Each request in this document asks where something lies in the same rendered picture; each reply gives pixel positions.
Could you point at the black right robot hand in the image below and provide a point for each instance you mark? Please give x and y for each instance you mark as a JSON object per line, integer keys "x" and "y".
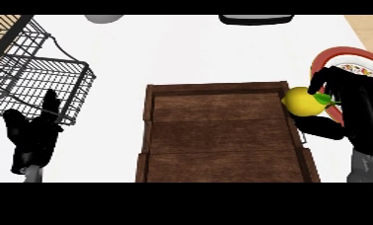
{"x": 353, "y": 104}

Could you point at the brown wooden tray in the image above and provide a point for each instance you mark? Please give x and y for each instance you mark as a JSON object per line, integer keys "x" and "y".
{"x": 223, "y": 136}

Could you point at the yellow lemon with green leaf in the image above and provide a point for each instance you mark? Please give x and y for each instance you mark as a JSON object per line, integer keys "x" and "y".
{"x": 304, "y": 101}

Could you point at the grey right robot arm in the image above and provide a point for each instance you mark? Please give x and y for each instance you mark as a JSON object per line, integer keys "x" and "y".
{"x": 362, "y": 167}

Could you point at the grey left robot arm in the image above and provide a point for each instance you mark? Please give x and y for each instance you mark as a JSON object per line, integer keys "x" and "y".
{"x": 33, "y": 174}

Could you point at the red rimmed patterned plate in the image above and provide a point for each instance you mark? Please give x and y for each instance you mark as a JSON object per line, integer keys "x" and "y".
{"x": 350, "y": 64}

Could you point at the grey round object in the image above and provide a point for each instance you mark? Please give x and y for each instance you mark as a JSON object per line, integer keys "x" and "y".
{"x": 104, "y": 18}

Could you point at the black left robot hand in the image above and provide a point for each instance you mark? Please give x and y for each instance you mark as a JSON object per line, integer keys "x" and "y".
{"x": 30, "y": 136}

